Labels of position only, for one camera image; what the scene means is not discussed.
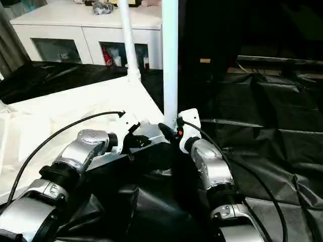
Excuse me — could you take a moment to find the white plastic table leg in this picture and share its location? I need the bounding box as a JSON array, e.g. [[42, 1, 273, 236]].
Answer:
[[161, 0, 180, 128], [118, 0, 143, 82]]

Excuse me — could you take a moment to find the white plastic table top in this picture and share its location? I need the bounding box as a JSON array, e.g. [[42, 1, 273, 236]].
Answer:
[[0, 75, 175, 205]]

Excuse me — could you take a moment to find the red bottle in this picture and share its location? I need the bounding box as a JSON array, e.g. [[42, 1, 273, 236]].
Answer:
[[104, 46, 112, 66]]

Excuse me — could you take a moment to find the black mat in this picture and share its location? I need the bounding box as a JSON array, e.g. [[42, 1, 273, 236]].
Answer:
[[0, 54, 323, 242]]

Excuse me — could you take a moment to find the white cabinet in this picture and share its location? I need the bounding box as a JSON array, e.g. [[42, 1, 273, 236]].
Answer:
[[10, 0, 165, 70]]

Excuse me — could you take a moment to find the pink plush toy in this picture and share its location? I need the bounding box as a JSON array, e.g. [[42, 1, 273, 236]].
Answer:
[[141, 0, 163, 8]]

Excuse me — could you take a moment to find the grey curtain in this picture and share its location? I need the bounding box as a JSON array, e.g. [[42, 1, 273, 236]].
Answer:
[[0, 5, 32, 81]]

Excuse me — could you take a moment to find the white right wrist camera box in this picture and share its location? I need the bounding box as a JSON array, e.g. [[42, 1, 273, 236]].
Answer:
[[176, 108, 202, 153]]

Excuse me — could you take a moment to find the silver metal rail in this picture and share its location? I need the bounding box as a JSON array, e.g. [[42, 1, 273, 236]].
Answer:
[[237, 55, 323, 67]]

